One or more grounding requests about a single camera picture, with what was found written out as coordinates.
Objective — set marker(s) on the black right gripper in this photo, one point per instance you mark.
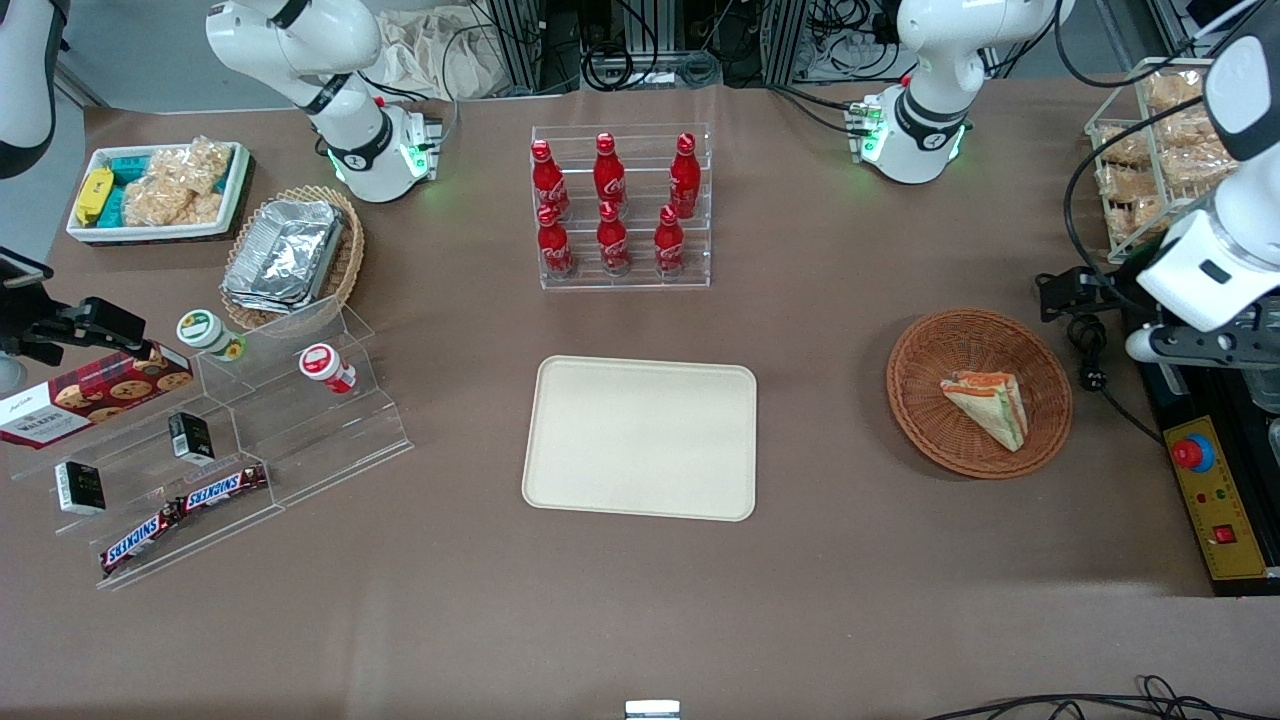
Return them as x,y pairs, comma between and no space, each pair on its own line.
30,322

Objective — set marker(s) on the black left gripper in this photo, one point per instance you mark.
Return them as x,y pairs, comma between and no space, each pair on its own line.
1098,293

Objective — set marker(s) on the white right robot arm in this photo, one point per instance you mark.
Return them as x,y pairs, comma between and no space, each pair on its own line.
362,150

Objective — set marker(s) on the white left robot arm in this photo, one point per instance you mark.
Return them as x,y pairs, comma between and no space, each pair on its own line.
930,120

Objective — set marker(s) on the wrapped triangle sandwich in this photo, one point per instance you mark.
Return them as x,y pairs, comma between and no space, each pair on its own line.
992,405

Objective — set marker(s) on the brown round wicker basket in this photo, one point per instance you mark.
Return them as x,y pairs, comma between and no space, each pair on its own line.
920,400

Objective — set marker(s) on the light oval wicker basket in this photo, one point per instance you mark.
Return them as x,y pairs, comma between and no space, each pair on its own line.
352,250

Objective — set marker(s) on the beige plastic tray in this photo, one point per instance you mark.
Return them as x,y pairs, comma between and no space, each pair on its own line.
640,440

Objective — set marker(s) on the red Walkers cookie box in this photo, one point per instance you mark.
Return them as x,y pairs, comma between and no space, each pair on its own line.
100,395

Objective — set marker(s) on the green lid yogurt cup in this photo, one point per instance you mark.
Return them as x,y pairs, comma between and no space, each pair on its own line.
205,332

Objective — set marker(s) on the clear bagged pastry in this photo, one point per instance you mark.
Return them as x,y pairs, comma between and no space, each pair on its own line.
1130,188
1195,150
1172,90
1122,148
1135,222

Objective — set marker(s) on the white rectangular snack bin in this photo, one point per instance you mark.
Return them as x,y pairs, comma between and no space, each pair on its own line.
150,232

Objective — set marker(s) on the teal snack pack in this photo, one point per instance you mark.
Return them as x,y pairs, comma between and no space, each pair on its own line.
130,168
114,207

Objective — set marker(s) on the yellow snack pack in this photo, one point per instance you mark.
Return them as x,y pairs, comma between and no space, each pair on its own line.
93,195

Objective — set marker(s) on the clear rice cracker bag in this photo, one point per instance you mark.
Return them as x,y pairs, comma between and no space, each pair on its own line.
200,162
170,203

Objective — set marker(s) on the small black carton box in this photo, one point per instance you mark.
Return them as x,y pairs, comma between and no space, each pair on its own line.
190,438
80,488

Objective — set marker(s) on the silver foil container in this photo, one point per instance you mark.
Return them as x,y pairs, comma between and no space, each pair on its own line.
285,255

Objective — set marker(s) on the brown Snickers bar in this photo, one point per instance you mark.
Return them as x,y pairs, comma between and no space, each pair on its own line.
140,540
225,488

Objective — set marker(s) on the red lid yogurt cup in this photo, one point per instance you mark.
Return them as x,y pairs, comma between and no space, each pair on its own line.
325,367

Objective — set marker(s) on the clear acrylic step stand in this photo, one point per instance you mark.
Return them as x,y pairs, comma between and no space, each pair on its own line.
300,440

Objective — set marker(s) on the yellow emergency stop box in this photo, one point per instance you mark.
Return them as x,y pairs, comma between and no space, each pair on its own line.
1215,500

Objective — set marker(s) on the red cola bottle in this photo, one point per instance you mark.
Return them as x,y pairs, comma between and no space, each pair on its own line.
669,245
685,175
555,245
546,175
613,242
609,170

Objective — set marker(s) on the beige crumpled cloth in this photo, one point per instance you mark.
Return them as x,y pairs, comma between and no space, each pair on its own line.
440,55

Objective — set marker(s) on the clear acrylic bottle rack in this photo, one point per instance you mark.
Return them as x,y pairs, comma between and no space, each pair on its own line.
640,282

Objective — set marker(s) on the small silver metal object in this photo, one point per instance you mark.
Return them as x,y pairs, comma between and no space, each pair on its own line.
652,710

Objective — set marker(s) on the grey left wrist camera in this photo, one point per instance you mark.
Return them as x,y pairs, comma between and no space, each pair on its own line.
1143,345

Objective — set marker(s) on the aluminium frame post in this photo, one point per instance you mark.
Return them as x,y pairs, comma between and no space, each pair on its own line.
525,40

